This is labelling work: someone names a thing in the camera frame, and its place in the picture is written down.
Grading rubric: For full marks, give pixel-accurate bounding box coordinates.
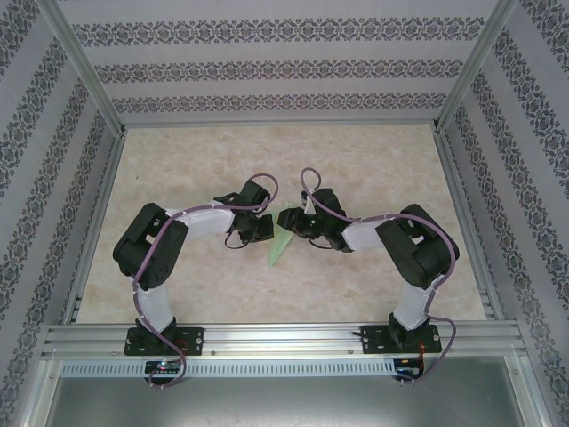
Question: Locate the light green paper sheet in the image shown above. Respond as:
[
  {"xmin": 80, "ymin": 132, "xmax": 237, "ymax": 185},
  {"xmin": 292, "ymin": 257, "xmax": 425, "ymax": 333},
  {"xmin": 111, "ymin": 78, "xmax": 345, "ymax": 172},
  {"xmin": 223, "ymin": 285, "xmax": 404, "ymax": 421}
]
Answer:
[{"xmin": 268, "ymin": 199, "xmax": 298, "ymax": 269}]

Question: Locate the grey sheet metal panel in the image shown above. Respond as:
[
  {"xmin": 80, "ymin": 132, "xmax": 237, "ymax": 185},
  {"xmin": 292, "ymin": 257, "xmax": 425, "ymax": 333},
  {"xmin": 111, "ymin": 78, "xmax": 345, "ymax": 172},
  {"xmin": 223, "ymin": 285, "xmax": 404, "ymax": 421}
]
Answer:
[{"xmin": 44, "ymin": 376, "xmax": 524, "ymax": 427}]

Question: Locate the left thin black camera cable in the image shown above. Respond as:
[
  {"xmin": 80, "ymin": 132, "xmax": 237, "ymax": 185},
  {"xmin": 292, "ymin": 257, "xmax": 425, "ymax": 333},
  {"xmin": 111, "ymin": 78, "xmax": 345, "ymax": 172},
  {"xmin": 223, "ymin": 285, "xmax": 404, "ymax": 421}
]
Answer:
[{"xmin": 223, "ymin": 230, "xmax": 251, "ymax": 251}]

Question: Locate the aluminium mounting rail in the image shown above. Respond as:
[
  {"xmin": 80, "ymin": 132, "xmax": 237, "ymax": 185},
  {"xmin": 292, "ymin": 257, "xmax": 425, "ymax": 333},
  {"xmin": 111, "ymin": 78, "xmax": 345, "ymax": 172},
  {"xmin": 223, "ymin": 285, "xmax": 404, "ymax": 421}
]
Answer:
[{"xmin": 42, "ymin": 322, "xmax": 528, "ymax": 359}]

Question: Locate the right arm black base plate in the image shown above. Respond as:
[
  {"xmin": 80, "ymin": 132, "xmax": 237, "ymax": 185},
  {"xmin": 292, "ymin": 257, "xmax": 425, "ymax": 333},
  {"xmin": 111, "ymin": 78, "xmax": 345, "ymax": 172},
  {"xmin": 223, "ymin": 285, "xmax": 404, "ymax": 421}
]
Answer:
[{"xmin": 360, "ymin": 324, "xmax": 443, "ymax": 356}]

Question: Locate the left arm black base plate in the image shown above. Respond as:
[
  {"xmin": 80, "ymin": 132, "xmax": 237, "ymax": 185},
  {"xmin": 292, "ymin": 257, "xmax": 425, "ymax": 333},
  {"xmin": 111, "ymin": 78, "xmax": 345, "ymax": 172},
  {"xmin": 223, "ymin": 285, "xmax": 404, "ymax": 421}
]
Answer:
[{"xmin": 124, "ymin": 326, "xmax": 205, "ymax": 357}]

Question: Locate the aluminium side rail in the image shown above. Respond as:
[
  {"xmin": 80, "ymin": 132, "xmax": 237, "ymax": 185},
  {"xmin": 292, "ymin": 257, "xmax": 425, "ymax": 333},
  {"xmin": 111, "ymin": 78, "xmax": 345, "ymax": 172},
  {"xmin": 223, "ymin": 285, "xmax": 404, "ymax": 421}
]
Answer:
[
  {"xmin": 60, "ymin": 128, "xmax": 130, "ymax": 326},
  {"xmin": 431, "ymin": 126, "xmax": 508, "ymax": 322}
]

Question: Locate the slotted grey cable duct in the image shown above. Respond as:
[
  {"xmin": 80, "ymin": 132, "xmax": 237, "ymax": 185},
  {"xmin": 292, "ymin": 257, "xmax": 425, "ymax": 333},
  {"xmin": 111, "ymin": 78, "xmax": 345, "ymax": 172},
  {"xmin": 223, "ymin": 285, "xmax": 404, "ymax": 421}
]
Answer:
[{"xmin": 60, "ymin": 359, "xmax": 401, "ymax": 378}]

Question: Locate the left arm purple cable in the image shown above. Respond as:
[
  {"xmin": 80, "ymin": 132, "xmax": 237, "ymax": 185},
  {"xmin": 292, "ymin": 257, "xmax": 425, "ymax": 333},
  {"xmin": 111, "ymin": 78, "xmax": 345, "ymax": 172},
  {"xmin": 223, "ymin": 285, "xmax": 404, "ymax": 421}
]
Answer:
[{"xmin": 132, "ymin": 172, "xmax": 280, "ymax": 391}]

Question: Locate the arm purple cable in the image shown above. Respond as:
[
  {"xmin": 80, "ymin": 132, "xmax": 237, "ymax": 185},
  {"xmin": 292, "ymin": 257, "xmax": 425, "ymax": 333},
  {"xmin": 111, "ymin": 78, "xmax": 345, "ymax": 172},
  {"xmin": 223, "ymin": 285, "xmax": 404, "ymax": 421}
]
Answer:
[
  {"xmin": 300, "ymin": 166, "xmax": 461, "ymax": 388},
  {"xmin": 132, "ymin": 172, "xmax": 280, "ymax": 391}
]

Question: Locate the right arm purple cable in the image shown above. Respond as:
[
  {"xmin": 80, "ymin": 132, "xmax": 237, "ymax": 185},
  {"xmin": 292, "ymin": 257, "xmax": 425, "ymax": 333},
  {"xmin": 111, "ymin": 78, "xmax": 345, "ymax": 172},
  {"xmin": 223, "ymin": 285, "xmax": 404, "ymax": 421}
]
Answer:
[{"xmin": 300, "ymin": 166, "xmax": 461, "ymax": 388}]

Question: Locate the aluminium frame post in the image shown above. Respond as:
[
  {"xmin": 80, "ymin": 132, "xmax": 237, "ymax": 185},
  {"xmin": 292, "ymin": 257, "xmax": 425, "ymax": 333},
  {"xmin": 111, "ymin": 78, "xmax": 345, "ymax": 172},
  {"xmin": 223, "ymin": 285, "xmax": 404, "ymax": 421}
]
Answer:
[
  {"xmin": 37, "ymin": 0, "xmax": 128, "ymax": 134},
  {"xmin": 17, "ymin": 358, "xmax": 63, "ymax": 427},
  {"xmin": 431, "ymin": 0, "xmax": 521, "ymax": 134},
  {"xmin": 504, "ymin": 355, "xmax": 550, "ymax": 427}
]

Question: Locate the aluminium lower frame post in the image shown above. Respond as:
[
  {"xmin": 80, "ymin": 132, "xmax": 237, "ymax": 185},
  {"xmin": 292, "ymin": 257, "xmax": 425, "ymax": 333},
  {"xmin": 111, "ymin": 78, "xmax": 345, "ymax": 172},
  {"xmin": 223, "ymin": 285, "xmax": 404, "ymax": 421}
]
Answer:
[
  {"xmin": 504, "ymin": 355, "xmax": 550, "ymax": 427},
  {"xmin": 17, "ymin": 358, "xmax": 63, "ymax": 427}
]

